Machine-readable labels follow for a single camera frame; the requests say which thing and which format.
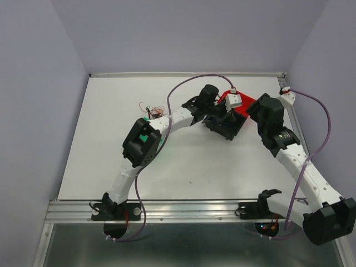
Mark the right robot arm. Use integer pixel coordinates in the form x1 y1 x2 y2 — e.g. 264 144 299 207
247 91 355 245

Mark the red and black bin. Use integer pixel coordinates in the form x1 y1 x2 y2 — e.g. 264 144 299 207
202 88 255 141

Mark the green plastic bin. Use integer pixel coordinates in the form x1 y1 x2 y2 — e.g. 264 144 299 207
139 116 163 151

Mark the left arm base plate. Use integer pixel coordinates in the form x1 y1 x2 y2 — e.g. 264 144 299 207
89 202 142 221

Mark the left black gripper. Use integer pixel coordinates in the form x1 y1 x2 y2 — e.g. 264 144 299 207
204 97 235 125

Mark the aluminium rail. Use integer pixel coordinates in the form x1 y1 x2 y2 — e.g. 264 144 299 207
45 199 272 224
285 92 309 165

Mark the right aluminium rail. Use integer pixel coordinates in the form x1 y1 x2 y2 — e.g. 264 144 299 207
285 92 309 165

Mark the purple cable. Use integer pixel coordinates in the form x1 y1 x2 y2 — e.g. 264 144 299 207
261 88 332 241
106 73 237 243

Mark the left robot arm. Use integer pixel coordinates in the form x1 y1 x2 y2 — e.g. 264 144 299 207
90 85 242 221

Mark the wire bundle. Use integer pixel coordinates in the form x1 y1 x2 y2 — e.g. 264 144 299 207
138 101 169 120

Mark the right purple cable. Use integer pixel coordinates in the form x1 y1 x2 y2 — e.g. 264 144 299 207
261 88 332 241

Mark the front aluminium rail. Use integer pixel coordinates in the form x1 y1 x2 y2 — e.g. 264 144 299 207
45 199 272 224

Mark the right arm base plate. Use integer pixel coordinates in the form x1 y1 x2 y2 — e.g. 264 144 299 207
235 189 290 220

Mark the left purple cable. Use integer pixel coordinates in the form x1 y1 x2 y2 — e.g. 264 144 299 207
106 73 237 243

